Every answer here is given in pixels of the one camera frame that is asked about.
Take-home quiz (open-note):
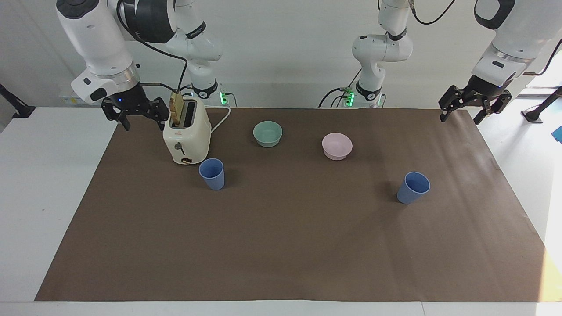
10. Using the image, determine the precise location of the cream white toaster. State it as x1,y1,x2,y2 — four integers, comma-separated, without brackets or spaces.
162,97,213,166

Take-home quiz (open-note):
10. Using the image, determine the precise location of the black cable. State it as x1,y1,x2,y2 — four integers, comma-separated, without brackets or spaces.
318,68,363,108
408,0,458,25
116,0,189,95
522,39,562,76

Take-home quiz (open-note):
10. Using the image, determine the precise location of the white toaster cord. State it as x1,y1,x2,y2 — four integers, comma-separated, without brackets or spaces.
205,104,232,133

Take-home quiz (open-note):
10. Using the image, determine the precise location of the green bowl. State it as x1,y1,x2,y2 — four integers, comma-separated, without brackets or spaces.
252,121,283,148

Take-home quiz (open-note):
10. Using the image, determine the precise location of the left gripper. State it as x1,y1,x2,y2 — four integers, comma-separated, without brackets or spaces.
439,75,513,125

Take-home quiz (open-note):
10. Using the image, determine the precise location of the pink bowl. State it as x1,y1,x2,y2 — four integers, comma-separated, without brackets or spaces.
321,133,353,161

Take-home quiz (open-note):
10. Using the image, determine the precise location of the blue cup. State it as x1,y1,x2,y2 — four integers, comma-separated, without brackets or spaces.
198,158,225,191
396,171,431,205

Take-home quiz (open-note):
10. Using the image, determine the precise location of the black stand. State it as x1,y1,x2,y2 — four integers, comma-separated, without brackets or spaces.
0,83,36,119
521,86,562,123

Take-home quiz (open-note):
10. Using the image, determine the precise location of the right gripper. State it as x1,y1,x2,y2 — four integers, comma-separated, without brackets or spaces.
101,82,170,132

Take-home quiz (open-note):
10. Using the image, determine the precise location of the toast slice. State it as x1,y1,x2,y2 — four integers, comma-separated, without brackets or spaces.
170,91,185,125

